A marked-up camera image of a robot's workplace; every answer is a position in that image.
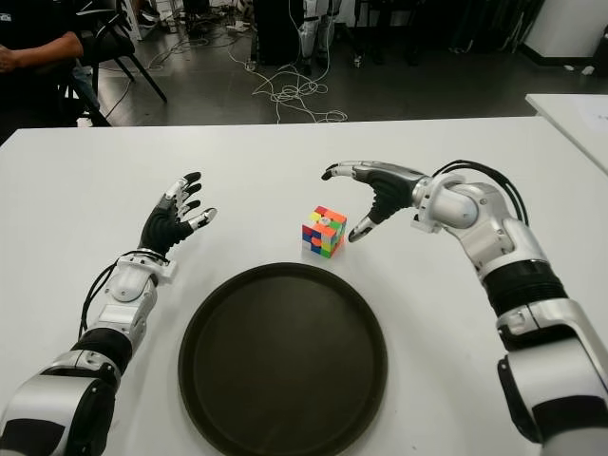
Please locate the robot left arm silver black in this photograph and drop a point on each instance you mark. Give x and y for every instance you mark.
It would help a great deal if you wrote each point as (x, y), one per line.
(100, 342)

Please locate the white cabinet with black base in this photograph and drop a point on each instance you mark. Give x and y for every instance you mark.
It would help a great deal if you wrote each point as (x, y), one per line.
(565, 24)

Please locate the seated person in black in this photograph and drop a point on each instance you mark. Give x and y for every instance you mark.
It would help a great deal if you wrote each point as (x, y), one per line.
(33, 71)

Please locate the robot right arm silver black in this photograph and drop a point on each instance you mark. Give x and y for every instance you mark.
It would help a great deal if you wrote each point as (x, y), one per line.
(532, 294)

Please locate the round dark brown plate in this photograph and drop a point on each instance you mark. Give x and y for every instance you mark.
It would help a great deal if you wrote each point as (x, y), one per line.
(282, 366)

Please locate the background humanoid robot legs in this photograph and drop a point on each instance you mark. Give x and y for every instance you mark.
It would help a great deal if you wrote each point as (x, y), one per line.
(316, 33)

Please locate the black folding chair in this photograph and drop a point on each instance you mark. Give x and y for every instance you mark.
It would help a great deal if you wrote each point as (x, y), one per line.
(114, 47)

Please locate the robot left hand black silver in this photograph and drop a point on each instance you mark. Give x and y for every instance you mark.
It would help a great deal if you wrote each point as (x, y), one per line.
(164, 230)

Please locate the robot right hand black silver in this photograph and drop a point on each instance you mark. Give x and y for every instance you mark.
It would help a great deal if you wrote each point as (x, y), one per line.
(389, 190)

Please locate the white side table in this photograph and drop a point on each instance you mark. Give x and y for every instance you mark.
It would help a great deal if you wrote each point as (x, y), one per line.
(577, 123)

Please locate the multicoloured Rubik's cube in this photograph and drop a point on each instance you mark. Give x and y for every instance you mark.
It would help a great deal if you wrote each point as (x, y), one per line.
(323, 233)

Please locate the small white floor object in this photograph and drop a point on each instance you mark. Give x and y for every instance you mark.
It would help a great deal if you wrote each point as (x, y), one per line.
(358, 60)

